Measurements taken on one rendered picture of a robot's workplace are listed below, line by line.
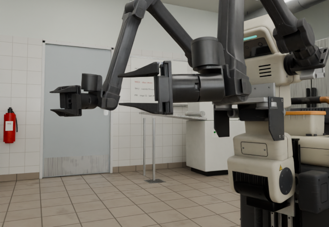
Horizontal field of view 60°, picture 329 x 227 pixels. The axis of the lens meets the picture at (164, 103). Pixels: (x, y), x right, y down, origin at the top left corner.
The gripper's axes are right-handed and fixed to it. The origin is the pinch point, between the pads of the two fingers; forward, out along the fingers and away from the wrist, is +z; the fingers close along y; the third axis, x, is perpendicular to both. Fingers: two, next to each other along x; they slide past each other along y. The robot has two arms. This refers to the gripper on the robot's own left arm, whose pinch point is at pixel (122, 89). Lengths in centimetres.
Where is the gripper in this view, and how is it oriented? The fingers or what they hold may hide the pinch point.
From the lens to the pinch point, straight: 55.4
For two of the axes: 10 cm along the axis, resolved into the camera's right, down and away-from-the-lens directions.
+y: -0.4, -10.0, 0.2
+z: -9.9, 0.3, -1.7
